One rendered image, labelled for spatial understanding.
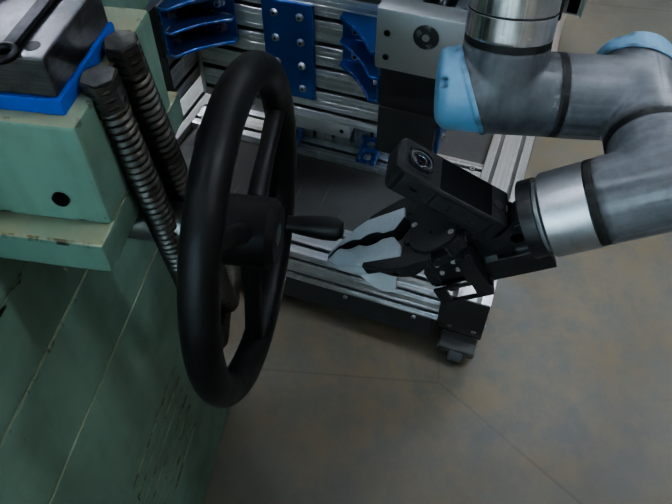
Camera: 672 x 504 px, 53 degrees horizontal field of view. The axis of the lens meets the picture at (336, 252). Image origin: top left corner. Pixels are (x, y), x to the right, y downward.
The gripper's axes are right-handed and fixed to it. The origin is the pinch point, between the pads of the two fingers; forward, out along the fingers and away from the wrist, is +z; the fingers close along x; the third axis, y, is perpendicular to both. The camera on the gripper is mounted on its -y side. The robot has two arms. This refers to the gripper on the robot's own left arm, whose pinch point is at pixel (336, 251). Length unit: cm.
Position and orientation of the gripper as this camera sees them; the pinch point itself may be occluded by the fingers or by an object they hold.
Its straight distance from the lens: 66.9
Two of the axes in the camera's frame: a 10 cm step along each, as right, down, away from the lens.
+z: -8.5, 2.2, 4.7
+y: 5.0, 6.1, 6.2
